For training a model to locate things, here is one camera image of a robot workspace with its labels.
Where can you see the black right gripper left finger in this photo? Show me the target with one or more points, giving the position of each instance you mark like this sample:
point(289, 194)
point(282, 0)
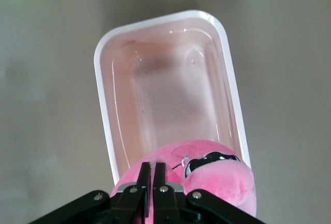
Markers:
point(126, 203)

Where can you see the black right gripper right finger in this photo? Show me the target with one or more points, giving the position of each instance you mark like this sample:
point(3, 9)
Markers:
point(165, 203)

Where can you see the pink plush toy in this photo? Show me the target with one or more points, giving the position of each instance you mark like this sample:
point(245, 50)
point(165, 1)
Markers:
point(219, 180)

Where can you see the translucent white box base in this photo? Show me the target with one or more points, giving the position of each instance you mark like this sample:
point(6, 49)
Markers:
point(168, 92)

